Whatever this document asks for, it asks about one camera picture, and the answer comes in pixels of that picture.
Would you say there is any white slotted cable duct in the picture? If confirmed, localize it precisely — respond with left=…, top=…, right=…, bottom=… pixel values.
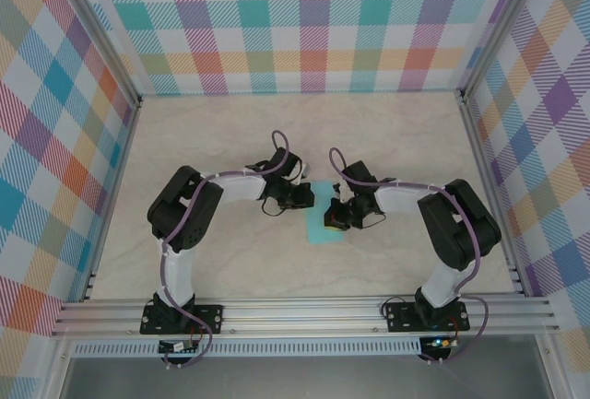
left=68, top=336, right=423, bottom=358

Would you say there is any thin black left gripper cable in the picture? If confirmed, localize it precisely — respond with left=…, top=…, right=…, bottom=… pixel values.
left=260, top=195, right=290, bottom=217

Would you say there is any aluminium side rail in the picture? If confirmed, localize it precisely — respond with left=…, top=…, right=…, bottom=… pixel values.
left=459, top=92, right=526, bottom=297
left=78, top=97, right=143, bottom=302

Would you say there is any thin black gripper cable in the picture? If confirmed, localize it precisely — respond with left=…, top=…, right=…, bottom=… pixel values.
left=260, top=195, right=290, bottom=217
left=357, top=211, right=387, bottom=229

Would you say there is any aluminium mounting rail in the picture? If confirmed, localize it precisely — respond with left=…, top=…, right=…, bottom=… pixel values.
left=51, top=295, right=561, bottom=336

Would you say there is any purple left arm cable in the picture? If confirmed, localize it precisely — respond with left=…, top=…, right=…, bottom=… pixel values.
left=159, top=130, right=305, bottom=370

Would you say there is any light blue paper sheet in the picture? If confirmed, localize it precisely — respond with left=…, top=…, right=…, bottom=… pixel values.
left=304, top=181, right=346, bottom=246

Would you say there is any aluminium frame post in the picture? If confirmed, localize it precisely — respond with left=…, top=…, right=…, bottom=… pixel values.
left=48, top=0, right=143, bottom=108
left=459, top=0, right=552, bottom=100

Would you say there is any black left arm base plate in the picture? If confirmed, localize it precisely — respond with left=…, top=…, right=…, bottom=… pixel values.
left=140, top=305, right=226, bottom=334

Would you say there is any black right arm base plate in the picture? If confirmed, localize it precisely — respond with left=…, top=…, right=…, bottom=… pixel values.
left=383, top=299, right=470, bottom=334

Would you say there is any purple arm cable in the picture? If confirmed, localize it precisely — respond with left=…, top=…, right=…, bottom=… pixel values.
left=159, top=130, right=305, bottom=370
left=329, top=147, right=490, bottom=366

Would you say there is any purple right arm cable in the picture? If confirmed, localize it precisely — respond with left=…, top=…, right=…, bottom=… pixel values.
left=329, top=147, right=490, bottom=366

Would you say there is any thin black right gripper cable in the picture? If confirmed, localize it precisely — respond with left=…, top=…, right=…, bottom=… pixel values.
left=357, top=211, right=387, bottom=229

